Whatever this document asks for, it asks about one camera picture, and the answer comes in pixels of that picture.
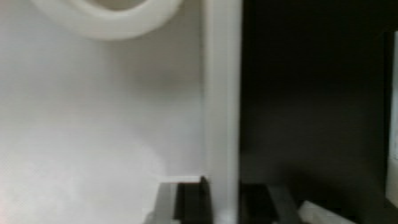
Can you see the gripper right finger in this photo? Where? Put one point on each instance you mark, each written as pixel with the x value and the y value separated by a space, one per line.
pixel 276 204

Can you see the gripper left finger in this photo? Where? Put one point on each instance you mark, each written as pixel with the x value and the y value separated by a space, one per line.
pixel 182 203

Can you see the white square tabletop panel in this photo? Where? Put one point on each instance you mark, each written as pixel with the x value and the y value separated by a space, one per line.
pixel 120 85

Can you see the white table leg with tag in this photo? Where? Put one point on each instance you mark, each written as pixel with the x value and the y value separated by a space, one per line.
pixel 394 144

